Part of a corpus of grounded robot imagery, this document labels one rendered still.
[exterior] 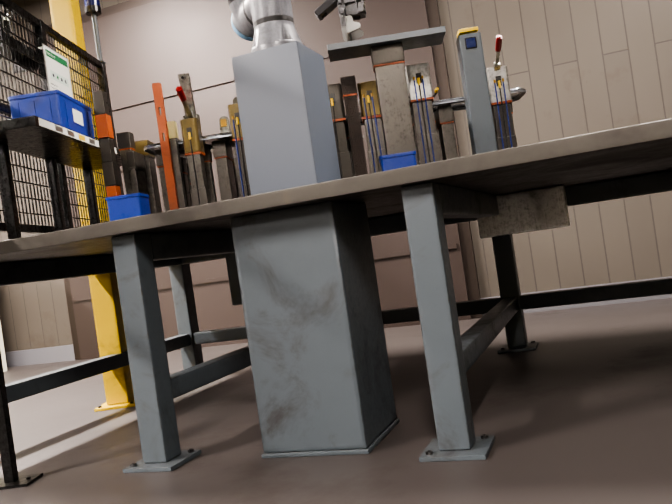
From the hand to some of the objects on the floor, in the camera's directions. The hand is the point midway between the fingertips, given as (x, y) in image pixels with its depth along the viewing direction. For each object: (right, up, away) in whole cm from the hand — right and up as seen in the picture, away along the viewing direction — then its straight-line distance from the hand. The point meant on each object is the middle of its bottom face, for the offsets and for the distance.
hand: (347, 44), depth 231 cm
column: (-4, -120, -26) cm, 123 cm away
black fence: (-95, -133, +8) cm, 164 cm away
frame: (+11, -118, +28) cm, 122 cm away
